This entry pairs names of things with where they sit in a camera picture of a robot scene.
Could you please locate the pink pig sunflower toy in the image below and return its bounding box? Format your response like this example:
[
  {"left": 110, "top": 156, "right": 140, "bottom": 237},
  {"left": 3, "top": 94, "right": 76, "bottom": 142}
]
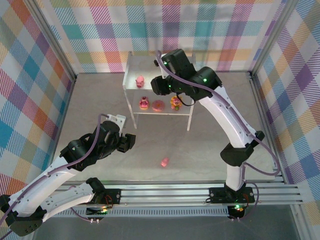
[{"left": 170, "top": 96, "right": 183, "bottom": 111}]

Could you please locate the pink donut toy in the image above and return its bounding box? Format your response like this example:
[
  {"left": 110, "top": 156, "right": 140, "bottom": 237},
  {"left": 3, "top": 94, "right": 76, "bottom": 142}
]
[{"left": 151, "top": 99, "right": 166, "bottom": 112}]

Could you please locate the pink bear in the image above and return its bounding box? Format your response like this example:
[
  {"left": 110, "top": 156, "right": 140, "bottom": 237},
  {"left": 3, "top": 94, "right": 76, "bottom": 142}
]
[{"left": 138, "top": 96, "right": 150, "bottom": 111}]

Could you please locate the white two-tier shelf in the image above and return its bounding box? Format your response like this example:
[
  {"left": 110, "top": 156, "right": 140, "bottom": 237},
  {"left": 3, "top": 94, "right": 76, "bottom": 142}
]
[{"left": 122, "top": 51, "right": 198, "bottom": 131}]

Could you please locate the electronics board with lights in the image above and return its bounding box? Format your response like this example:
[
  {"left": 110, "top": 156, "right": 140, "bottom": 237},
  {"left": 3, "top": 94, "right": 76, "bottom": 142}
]
[
  {"left": 85, "top": 205, "right": 110, "bottom": 218},
  {"left": 227, "top": 203, "right": 245, "bottom": 220}
]

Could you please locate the checkered backdrop cloth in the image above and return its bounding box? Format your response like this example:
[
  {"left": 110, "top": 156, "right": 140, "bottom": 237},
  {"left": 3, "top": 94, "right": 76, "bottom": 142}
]
[
  {"left": 253, "top": 0, "right": 320, "bottom": 216},
  {"left": 32, "top": 0, "right": 293, "bottom": 75},
  {"left": 0, "top": 0, "right": 76, "bottom": 201}
]

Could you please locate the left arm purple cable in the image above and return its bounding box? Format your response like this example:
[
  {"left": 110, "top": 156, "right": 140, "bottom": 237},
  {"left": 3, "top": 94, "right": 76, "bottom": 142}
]
[{"left": 0, "top": 113, "right": 111, "bottom": 235}]

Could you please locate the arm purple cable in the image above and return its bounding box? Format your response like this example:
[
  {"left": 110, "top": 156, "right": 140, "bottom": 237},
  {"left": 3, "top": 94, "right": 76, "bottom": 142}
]
[
  {"left": 0, "top": 113, "right": 111, "bottom": 235},
  {"left": 155, "top": 49, "right": 281, "bottom": 177}
]

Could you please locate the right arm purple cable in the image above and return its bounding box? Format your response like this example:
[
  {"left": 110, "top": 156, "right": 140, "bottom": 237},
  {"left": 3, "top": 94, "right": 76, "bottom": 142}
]
[{"left": 155, "top": 49, "right": 281, "bottom": 177}]

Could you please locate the black cable loop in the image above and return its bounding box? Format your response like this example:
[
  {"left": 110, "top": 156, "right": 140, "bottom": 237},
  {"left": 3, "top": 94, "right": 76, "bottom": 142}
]
[{"left": 174, "top": 92, "right": 194, "bottom": 107}]

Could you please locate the aluminium frame rail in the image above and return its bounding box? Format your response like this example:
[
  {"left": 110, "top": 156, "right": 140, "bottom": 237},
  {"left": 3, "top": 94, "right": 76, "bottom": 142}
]
[
  {"left": 246, "top": 71, "right": 287, "bottom": 185},
  {"left": 51, "top": 74, "right": 78, "bottom": 156}
]

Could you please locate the wide aluminium base rail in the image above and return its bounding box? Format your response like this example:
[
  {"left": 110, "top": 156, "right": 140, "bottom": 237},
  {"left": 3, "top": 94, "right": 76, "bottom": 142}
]
[{"left": 56, "top": 180, "right": 309, "bottom": 207}]

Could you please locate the aluminium frame post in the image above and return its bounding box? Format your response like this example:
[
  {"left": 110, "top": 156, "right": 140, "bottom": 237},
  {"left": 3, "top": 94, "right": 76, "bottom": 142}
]
[
  {"left": 23, "top": 0, "right": 78, "bottom": 81},
  {"left": 250, "top": 0, "right": 298, "bottom": 77}
]

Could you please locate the white slotted cable duct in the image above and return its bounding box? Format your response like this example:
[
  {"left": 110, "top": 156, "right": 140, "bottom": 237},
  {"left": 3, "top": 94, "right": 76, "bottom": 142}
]
[{"left": 61, "top": 208, "right": 232, "bottom": 219}]

